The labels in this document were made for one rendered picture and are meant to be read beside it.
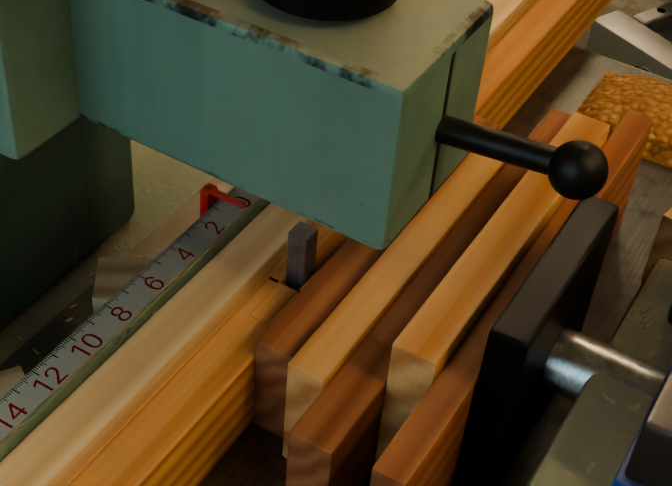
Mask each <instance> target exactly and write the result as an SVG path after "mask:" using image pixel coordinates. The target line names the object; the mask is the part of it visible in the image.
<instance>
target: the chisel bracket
mask: <svg viewBox="0 0 672 486"><path fill-rule="evenodd" d="M69 2H70V13H71V23H72V33H73V43H74V54H75V64H76V74H77V84H78V95H79V105H80V116H81V117H83V118H85V119H87V120H89V121H91V122H94V123H96V124H98V125H100V126H103V127H105V128H107V129H109V130H111V131H114V132H116V133H118V134H120V135H123V136H125V137H127V138H129V139H131V140H134V141H136V142H138V143H140V144H143V145H145V146H147V147H149V148H151V149H154V150H156V151H158V152H160V153H163V154H165V155H167V156H169V157H171V158H174V159H176V160H178V161H180V162H183V163H185V164H187V165H189V166H191V167H194V168H196V169H198V170H200V171H203V172H205V173H207V174H209V175H211V176H214V177H216V178H218V179H220V180H223V181H225V182H227V183H229V184H231V185H234V186H236V187H238V188H240V189H243V190H245V191H247V192H249V193H251V194H254V195H256V196H258V197H260V198H263V199H265V200H267V201H269V202H271V203H274V204H276V205H278V206H280V207H283V208H285V209H287V210H289V211H291V212H294V213H296V214H298V215H300V216H303V217H305V218H307V219H309V220H311V221H314V222H316V223H318V224H320V225H323V226H325V227H327V228H329V229H331V230H334V231H336V232H338V233H340V234H343V235H345V236H347V237H349V238H351V239H354V240H356V241H358V242H360V243H363V244H365V245H367V246H369V247H371V248H374V249H379V250H382V249H384V248H386V247H387V246H388V245H389V244H390V243H391V241H392V240H393V239H394V238H395V237H396V236H397V234H398V233H399V232H400V231H401V230H402V229H403V228H404V226H405V225H406V224H407V223H408V222H409V221H410V220H411V218H412V217H413V216H414V215H415V214H416V213H417V212H418V210H419V209H420V208H421V207H422V206H423V205H424V203H425V202H426V201H427V200H428V199H430V197H431V196H432V194H433V193H434V192H435V191H436V190H437V189H438V187H439V186H440V185H441V184H442V183H443V182H444V180H445V179H446V178H447V177H448V176H449V175H450V174H451V172H452V171H453V170H454V169H455V168H456V167H457V166H458V164H459V163H460V162H461V161H462V160H463V159H464V157H465V156H466V155H467V151H464V150H461V149H458V148H454V147H451V146H448V145H444V144H441V143H438V142H436V141H435V133H436V129H437V127H438V125H439V122H440V121H441V119H443V118H444V117H445V116H446V115H448V116H452V117H455V118H459V119H462V120H466V121H469V122H473V119H474V113H475V108H476V103H477V97H478V92H479V87H480V81H481V76H482V70H483V65H484V60H485V54H486V49H487V44H488V38H489V33H490V28H491V22H492V17H493V4H492V3H491V2H489V1H488V0H397V1H396V2H395V3H394V4H393V5H392V6H390V7H389V8H388V9H386V10H385V11H382V12H380V13H378V14H376V15H373V16H370V17H367V18H362V19H357V20H349V21H320V20H313V19H307V18H302V17H298V16H294V15H291V14H288V13H285V12H283V11H281V10H279V9H276V8H275V7H273V6H271V5H269V4H268V3H267V2H265V1H264V0H69Z"/></svg>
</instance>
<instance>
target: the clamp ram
mask: <svg viewBox="0 0 672 486"><path fill-rule="evenodd" d="M618 213H619V207H618V206H617V205H615V204H613V203H610V202H608V201H605V200H603V199H600V198H598V197H595V196H592V197H590V198H587V199H583V200H580V201H579V202H578V204H577V205H576V207H575V208H574V210H573V211H572V212H571V214H570V215H569V217H568V218H567V220H566V221H565V222H564V224H563V225H562V227H561V228H560V230H559V231H558V232H557V234H556V235H555V237H554V238H553V240H552V241H551V242H550V244H549V245H548V247H547V248H546V250H545V251H544V252H543V254H542V255H541V257H540V258H539V260H538V261H537V262H536V264H535V265H534V267H533V268H532V270H531V271H530V272H529V274H528V275H527V277H526V278H525V280H524V281H523V282H522V284H521V285H520V287H519V288H518V290H517V291H516V292H515V294H514V295H513V297H512V298H511V300H510V301H509V302H508V304H507V305H506V307H505V308H504V310H503V311H502V312H501V314H500V315H499V317H498V318H497V320H496V321H495V322H494V324H493V325H492V327H491V328H490V330H489V333H488V337H487V341H486V346H485V350H484V354H483V359H482V363H481V367H480V371H479V376H478V380H477V384H476V388H475V393H474V397H473V401H472V406H471V410H470V414H469V418H468V423H467V427H466V431H465V435H464V440H463V444H462V448H461V453H460V457H459V461H458V465H457V470H456V474H455V478H454V483H453V486H498V484H499V482H500V481H501V479H502V477H503V476H504V474H505V472H506V471H507V469H508V467H509V466H510V464H511V462H512V461H513V459H514V457H515V456H516V454H517V452H518V451H519V449H520V447H521V446H522V444H523V442H524V441H525V439H526V437H527V436H528V434H529V432H530V431H531V429H532V427H533V426H534V424H535V422H536V421H537V419H538V417H539V416H540V414H541V412H542V411H543V409H544V407H545V406H546V404H547V402H548V401H549V399H550V397H551V396H552V394H553V392H554V393H556V394H559V395H561V396H563V397H565V398H567V399H569V400H571V401H574V402H575V400H576V398H577V396H578V395H579V393H580V391H581V389H582V388H583V386H584V384H585V382H586V381H587V380H588V379H589V378H590V377H591V376H592V375H594V374H604V375H606V376H608V377H610V378H613V379H615V380H617V381H619V382H621V383H624V384H626V385H628V386H630V387H632V388H634V389H637V390H639V391H641V392H643V393H645V394H648V395H650V396H652V397H654V398H655V396H656V394H657V392H658V390H659V388H660V386H661V384H662V382H663V380H664V378H665V376H666V374H667V371H665V370H663V369H660V368H658V367H656V366H654V365H652V364H649V363H647V362H645V361H643V360H640V359H638V358H636V357H634V356H631V355H629V354H627V353H625V352H622V351H620V350H618V349H616V348H614V347H612V346H610V345H608V344H605V343H603V342H601V341H599V340H596V339H594V338H592V337H590V336H587V335H585V334H583V333H581V331H582V328H583V324H584V321H585V318H586V315H587V312H588V308H589V305H590V302H591V299H592V296H593V292H594V289H595V286H596V283H597V280H598V276H599V273H600V270H601V267H602V264H603V260H604V257H605V254H606V251H607V248H608V244H609V241H610V238H611V235H612V232H613V229H614V225H615V222H616V219H617V216H618Z"/></svg>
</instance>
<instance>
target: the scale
mask: <svg viewBox="0 0 672 486"><path fill-rule="evenodd" d="M226 194H228V195H230V196H233V197H235V198H237V199H239V200H241V201H244V202H246V207H245V208H244V209H241V208H239V207H237V206H235V205H233V204H231V203H228V202H226V201H224V200H222V199H220V200H219V201H217V202H216V203H215V204H214V205H213V206H212V207H211V208H210V209H209V210H208V211H206V212H205V213H204V214H203V215H202V216H201V217H200V218H199V219H198V220H197V221H195V222H194V223H193V224H192V225H191V226H190V227H189V228H188V229H187V230H185V231H184V232H183V233H182V234H181V235H180V236H179V237H178V238H177V239H176V240H174V241H173V242H172V243H171V244H170V245H169V246H168V247H167V248H166V249H164V250H163V251H162V252H161V253H160V254H159V255H158V256H157V257H156V258H155V259H153V260H152V261H151V262H150V263H149V264H148V265H147V266H146V267H145V268H144V269H142V270H141V271H140V272H139V273H138V274H137V275H136V276H135V277H134V278H132V279H131V280H130V281H129V282H128V283H127V284H126V285H125V286H124V287H123V288H121V289H120V290H119V291H118V292H117V293H116V294H115V295H114V296H113V297H111V298H110V299H109V300H108V301H107V302H106V303H105V304H104V305H103V306H102V307H100V308H99V309H98V310H97V311H96V312H95V313H94V314H93V315H92V316H91V317H89V318H88V319H87V320H86V321H85V322H84V323H83V324H82V325H81V326H79V327H78V328H77V329H76V330H75V331H74V332H73V333H72V334H71V335H70V336H68V337H67V338H66V339H65V340H64V341H63V342H62V343H61V344H60V345H58V346H57V347H56V348H55V349H54V350H53V351H52V352H51V353H50V354H49V355H47V356H46V357H45V358H44V359H43V360H42V361H41V362H40V363H39V364H38V365H36V366H35V367H34V368H33V369H32V370H31V371H30V372H29V373H28V374H26V375H25V376H24V377H23V378H22V379H21V380H20V381H19V382H18V383H17V384H15V385H14V386H13V387H12V388H11V389H10V390H9V391H8V392H7V393H5V394H4V395H3V396H2V397H1V398H0V444H1V443H2V442H3V441H4V440H5V439H6V438H7V437H8V436H10V435H11V434H12V433H13V432H14V431H15V430H16V429H17V428H18V427H19V426H20V425H21V424H22V423H23V422H24V421H25V420H26V419H28V418H29V417H30V416H31V415H32V414H33V413H34V412H35V411H36V410H37V409H38V408H39V407H40V406H41V405H42V404H43V403H44V402H46V401H47V400H48V399H49V398H50V397H51V396H52V395H53V394H54V393H55V392H56V391H57V390H58V389H59V388H60V387H61V386H62V385H64V384H65V383H66V382H67V381H68V380H69V379H70V378H71V377H72V376H73V375H74V374H75V373H76V372H77V371H78V370H79V369H80V368H82V367H83V366H84V365H85V364H86V363H87V362H88V361H89V360H90V359H91V358H92V357H93V356H94V355H95V354H96V353H97V352H99V351H100V350H101V349H102V348H103V347H104V346H105V345H106V344H107V343H108V342H109V341H110V340H111V339H112V338H113V337H114V336H115V335H117V334H118V333H119V332H120V331H121V330H122V329H123V328H124V327H125V326H126V325H127V324H128V323H129V322H130V321H131V320H132V319H133V318H135V317H136V316H137V315H138V314H139V313H140V312H141V311H142V310H143V309H144V308H145V307H146V306H147V305H148V304H149V303H150V302H151V301H153V300H154V299H155V298H156V297H157V296H158V295H159V294H160V293H161V292H162V291H163V290H164V289H165V288H166V287H167V286H168V285H169V284H171V283H172V282H173V281H174V280H175V279H176V278H177V277H178V276H179V275H180V274H181V273H182V272H183V271H184V270H185V269H186V268H188V267H189V266H190V265H191V264H192V263H193V262H194V261H195V260H196V259H197V258H198V257H199V256H200V255H201V254H202V253H203V252H204V251H206V250H207V249H208V248H209V247H210V246H211V245H212V244H213V243H214V242H215V241H216V240H217V239H218V238H219V237H220V236H221V235H222V234H224V233H225V232H226V231H227V230H228V229H229V228H230V227H231V226H232V225H233V224H234V223H235V222H236V221H237V220H238V219H239V218H240V217H242V216H243V215H244V214H245V213H246V212H247V211H248V210H249V209H250V208H251V207H252V206H253V205H254V204H255V203H256V202H257V201H258V200H260V199H261V198H260V197H258V196H256V195H254V194H251V193H249V192H247V191H245V190H243V189H240V188H238V187H236V186H234V187H233V188H232V189H231V190H230V191H229V192H227V193H226Z"/></svg>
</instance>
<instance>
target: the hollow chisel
mask: <svg viewBox="0 0 672 486"><path fill-rule="evenodd" d="M317 237H318V229H317V228H315V227H313V226H310V225H308V224H306V223H304V222H302V221H299V222H298V223H297V224H296V225H295V226H294V227H293V228H292V229H291V230H290V231H289V232H288V247H287V263H286V279H285V286H288V287H290V288H292V289H294V290H296V291H298V290H299V289H300V288H301V287H302V286H303V285H304V284H305V283H306V282H307V281H308V279H309V278H310V277H311V276H312V275H313V274H314V272H315V260H316V248H317Z"/></svg>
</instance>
